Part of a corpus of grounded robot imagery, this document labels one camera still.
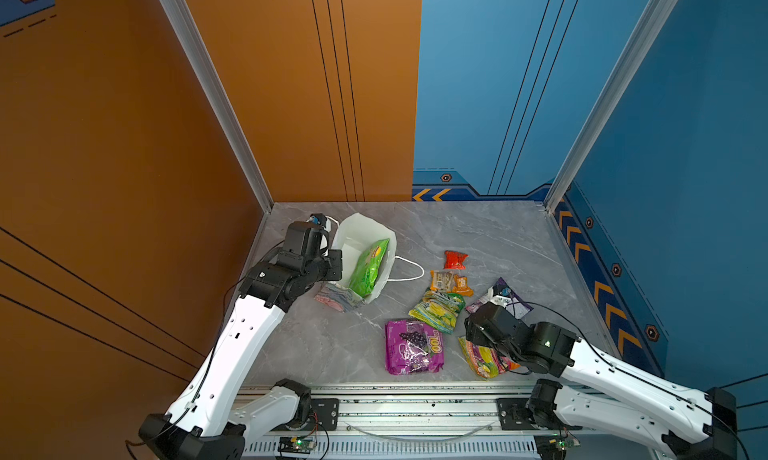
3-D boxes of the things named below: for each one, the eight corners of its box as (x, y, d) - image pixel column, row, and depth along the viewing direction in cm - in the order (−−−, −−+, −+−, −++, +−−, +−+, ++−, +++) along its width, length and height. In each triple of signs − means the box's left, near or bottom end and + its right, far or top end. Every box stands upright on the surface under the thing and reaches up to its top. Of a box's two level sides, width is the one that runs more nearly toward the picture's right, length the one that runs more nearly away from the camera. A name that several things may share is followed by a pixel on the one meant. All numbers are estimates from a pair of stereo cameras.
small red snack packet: (444, 271, 103) (446, 264, 99) (443, 256, 106) (444, 250, 103) (467, 271, 103) (469, 264, 99) (464, 256, 106) (466, 250, 103)
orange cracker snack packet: (427, 288, 98) (428, 284, 96) (430, 272, 102) (431, 268, 100) (471, 296, 96) (472, 292, 94) (471, 280, 100) (473, 275, 98)
